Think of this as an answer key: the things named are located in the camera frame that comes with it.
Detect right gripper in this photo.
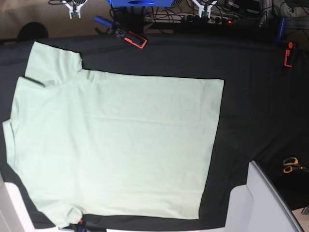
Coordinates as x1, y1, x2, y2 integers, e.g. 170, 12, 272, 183
61, 0, 87, 19

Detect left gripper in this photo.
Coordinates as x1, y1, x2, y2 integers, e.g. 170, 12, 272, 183
192, 0, 217, 17

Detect light green T-shirt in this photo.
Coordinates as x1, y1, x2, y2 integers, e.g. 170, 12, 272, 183
3, 42, 224, 228

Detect white power strip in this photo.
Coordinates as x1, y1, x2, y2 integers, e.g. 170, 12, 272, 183
144, 13, 233, 25

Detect blue box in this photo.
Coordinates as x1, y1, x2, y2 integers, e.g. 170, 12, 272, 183
107, 0, 174, 7

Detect black round stool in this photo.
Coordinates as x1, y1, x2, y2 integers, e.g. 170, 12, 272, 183
16, 22, 49, 42

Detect blue red clamp left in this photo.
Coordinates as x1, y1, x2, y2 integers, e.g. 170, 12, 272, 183
94, 16, 147, 49

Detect blue red clamp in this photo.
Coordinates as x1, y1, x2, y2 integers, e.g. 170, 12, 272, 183
70, 218, 107, 232
277, 18, 298, 68
94, 16, 147, 49

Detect blue red clamp right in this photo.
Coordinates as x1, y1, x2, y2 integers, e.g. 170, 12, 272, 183
277, 18, 298, 68

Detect black table cloth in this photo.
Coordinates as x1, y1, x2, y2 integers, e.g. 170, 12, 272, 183
0, 33, 309, 232

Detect white bin left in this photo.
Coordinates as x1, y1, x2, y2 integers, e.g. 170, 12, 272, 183
0, 175, 35, 232

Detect blue red clamp bottom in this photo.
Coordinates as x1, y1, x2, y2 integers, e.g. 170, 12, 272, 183
70, 218, 107, 232

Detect orange handled scissors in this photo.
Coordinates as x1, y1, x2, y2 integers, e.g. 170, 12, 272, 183
282, 157, 309, 174

